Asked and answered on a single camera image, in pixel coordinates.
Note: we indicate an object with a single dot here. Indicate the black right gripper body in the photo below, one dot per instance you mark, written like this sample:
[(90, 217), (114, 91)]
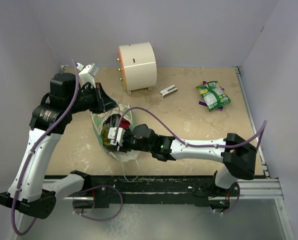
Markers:
[(129, 143)]

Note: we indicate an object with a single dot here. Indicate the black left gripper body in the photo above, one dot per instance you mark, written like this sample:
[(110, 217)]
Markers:
[(90, 99)]

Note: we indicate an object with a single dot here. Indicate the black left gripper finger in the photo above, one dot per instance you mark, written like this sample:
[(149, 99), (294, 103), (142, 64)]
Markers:
[(109, 104), (101, 91)]

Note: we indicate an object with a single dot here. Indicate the green paper bag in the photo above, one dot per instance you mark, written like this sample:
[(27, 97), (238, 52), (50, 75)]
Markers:
[(102, 122)]

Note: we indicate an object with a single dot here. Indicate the purple snack packet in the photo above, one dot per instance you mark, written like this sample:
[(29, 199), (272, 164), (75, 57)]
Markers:
[(214, 98)]

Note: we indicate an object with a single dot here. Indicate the yellow green snack packet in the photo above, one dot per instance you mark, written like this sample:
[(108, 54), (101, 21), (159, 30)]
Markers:
[(211, 84)]

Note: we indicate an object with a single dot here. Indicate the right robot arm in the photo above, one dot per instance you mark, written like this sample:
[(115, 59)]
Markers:
[(237, 155)]

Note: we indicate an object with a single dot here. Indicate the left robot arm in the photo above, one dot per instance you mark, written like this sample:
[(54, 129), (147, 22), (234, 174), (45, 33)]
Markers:
[(66, 97)]

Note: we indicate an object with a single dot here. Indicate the red snack packet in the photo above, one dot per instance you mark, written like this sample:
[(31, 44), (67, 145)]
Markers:
[(125, 124)]

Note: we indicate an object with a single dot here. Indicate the white cylindrical drawer cabinet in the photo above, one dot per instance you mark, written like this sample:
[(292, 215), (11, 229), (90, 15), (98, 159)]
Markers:
[(138, 66)]

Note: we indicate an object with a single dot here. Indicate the small white stapler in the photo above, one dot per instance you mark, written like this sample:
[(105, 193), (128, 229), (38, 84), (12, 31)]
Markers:
[(168, 91)]

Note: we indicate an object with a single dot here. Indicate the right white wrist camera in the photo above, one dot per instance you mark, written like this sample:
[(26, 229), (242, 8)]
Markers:
[(115, 135)]

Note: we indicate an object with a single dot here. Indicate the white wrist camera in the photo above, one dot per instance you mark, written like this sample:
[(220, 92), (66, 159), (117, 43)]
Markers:
[(115, 135), (87, 73)]

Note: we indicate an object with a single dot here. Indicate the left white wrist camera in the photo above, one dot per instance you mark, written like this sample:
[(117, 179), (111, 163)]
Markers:
[(87, 73)]

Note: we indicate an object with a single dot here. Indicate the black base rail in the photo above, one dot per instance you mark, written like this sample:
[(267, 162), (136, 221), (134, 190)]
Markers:
[(197, 190)]

